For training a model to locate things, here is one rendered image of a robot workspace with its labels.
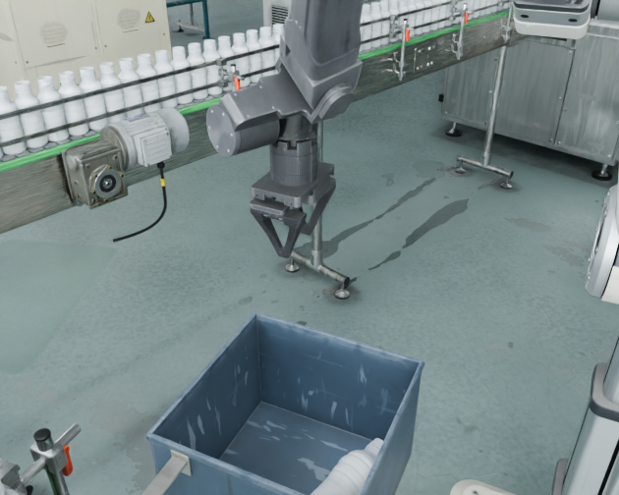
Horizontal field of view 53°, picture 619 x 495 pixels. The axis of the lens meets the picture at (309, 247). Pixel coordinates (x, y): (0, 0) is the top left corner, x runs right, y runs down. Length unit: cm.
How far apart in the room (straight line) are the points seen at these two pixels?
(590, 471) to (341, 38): 83
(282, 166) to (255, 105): 10
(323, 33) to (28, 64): 372
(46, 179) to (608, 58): 308
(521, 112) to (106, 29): 270
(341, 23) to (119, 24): 395
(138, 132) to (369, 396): 99
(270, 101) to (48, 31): 364
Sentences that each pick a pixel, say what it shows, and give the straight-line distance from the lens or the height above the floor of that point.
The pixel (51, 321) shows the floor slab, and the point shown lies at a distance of 283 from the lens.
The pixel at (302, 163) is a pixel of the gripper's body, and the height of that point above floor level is 134.
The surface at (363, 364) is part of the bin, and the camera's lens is 108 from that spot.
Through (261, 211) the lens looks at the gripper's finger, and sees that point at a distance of 74.
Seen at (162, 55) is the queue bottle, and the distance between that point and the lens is 194.
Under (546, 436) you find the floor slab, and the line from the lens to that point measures 231.
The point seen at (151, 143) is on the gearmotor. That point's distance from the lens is 172.
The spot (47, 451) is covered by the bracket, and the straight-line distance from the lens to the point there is 76.
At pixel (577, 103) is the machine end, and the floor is 43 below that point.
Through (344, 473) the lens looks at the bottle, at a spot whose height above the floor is 80.
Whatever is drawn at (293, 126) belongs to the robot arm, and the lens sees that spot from 70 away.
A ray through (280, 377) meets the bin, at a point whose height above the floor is 81.
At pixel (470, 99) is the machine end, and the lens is 437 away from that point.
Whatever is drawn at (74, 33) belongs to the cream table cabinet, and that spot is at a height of 73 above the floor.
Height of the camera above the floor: 163
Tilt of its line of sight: 32 degrees down
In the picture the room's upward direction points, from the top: straight up
